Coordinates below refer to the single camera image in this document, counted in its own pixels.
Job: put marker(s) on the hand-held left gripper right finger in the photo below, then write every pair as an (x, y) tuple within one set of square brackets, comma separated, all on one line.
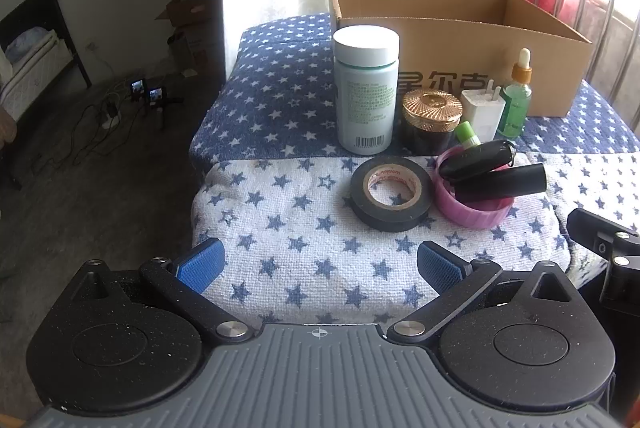
[(440, 267)]

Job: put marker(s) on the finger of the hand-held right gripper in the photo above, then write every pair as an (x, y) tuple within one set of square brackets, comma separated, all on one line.
[(587, 228)]

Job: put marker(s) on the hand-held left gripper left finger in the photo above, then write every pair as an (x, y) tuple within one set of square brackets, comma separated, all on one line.
[(200, 264)]

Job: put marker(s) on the pink plastic lid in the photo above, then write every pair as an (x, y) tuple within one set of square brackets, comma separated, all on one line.
[(465, 213)]

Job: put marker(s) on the black lipstick tube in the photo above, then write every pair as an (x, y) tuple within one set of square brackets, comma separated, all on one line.
[(500, 185)]

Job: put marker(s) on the black electrical tape roll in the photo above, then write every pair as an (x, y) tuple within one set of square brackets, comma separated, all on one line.
[(360, 203)]

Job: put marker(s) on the black key fob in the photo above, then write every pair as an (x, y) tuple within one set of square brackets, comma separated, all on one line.
[(475, 161)]

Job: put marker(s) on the black jar with gold lid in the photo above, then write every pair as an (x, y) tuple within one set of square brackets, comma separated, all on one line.
[(430, 133)]

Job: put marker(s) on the green lip balm stick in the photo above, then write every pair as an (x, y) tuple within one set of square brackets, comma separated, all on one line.
[(465, 133)]

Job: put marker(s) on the green dropper bottle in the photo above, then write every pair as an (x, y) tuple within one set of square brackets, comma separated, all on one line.
[(515, 108)]

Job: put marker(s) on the white plug charger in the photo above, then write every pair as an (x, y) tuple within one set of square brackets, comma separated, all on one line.
[(482, 116)]

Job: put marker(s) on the cardboard box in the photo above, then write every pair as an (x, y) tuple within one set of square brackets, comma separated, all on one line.
[(440, 53)]

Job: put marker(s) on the blue white star blanket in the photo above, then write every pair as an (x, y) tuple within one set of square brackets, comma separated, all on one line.
[(300, 233)]

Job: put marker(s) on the white power strip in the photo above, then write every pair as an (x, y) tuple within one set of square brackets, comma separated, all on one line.
[(111, 117)]

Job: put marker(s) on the small phone on tripod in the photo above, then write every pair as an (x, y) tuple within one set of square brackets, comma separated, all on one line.
[(137, 87), (156, 95)]

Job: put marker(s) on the metal window railing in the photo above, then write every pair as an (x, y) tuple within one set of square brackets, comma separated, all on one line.
[(602, 53)]

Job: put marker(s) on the brown storage carton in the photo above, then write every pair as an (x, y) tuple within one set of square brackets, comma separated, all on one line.
[(197, 48), (192, 1)]

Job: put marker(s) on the black bed frame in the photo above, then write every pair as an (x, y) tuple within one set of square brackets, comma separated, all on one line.
[(67, 33)]

